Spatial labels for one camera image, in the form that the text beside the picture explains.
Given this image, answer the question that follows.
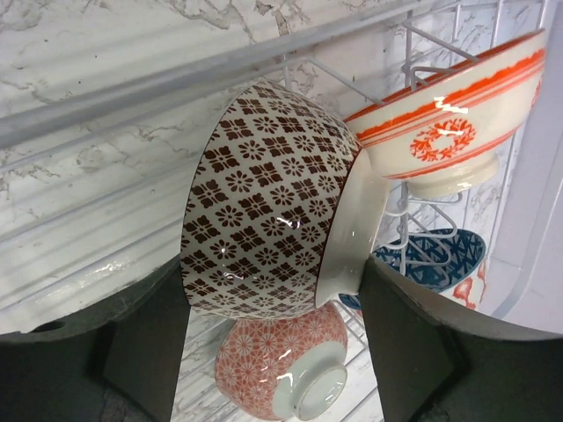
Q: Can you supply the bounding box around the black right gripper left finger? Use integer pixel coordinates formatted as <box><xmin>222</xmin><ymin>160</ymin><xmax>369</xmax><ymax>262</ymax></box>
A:
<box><xmin>1</xmin><ymin>261</ymin><xmax>190</xmax><ymax>421</ymax></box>

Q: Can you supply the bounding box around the orange floral bowl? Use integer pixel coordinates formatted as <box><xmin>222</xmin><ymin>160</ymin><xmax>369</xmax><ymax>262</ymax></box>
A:
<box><xmin>345</xmin><ymin>29</ymin><xmax>547</xmax><ymax>199</ymax></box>

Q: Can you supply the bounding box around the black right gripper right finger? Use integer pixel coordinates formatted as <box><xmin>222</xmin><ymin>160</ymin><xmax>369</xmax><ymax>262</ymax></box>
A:
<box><xmin>359</xmin><ymin>258</ymin><xmax>562</xmax><ymax>421</ymax></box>

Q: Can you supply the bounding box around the grey floral bowl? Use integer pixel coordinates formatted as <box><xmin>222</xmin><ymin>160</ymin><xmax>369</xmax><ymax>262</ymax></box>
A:
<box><xmin>215</xmin><ymin>302</ymin><xmax>347</xmax><ymax>421</ymax></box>

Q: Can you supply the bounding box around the blue triangle pattern bowl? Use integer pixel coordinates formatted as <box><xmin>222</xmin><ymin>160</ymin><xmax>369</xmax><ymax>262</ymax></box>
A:
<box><xmin>338</xmin><ymin>227</ymin><xmax>488</xmax><ymax>311</ymax></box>

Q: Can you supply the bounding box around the white wire dish rack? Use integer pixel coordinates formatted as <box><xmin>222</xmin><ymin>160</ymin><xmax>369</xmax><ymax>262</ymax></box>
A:
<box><xmin>0</xmin><ymin>0</ymin><xmax>563</xmax><ymax>422</ymax></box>

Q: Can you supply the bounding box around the brown lattice bowl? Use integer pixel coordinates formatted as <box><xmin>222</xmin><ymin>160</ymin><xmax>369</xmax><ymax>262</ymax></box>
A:
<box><xmin>180</xmin><ymin>81</ymin><xmax>390</xmax><ymax>319</ymax></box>

